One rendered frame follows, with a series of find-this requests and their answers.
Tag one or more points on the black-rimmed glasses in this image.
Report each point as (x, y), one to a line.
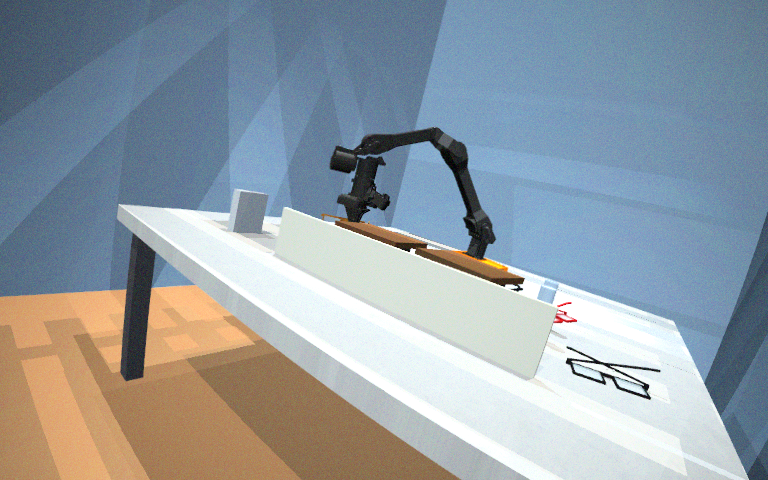
(598, 376)

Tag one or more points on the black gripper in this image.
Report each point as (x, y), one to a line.
(353, 202)

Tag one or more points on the grey flat rectangular panel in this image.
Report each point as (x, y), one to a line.
(498, 323)

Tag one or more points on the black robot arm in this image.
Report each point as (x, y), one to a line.
(454, 154)

